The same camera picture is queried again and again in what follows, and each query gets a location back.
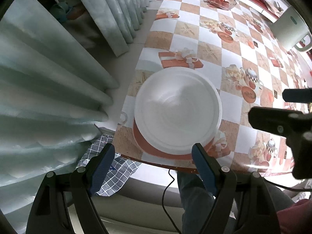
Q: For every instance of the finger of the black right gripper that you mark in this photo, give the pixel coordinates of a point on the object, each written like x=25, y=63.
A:
x=297, y=95
x=281, y=122

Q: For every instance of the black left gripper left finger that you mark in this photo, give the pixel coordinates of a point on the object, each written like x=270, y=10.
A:
x=49, y=212

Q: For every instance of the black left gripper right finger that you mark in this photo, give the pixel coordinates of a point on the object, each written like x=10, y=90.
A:
x=256, y=212

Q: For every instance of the checkered patterned tablecloth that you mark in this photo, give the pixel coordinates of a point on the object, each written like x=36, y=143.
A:
x=237, y=52

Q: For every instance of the teal window curtain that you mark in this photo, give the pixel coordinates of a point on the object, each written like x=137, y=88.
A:
x=53, y=94

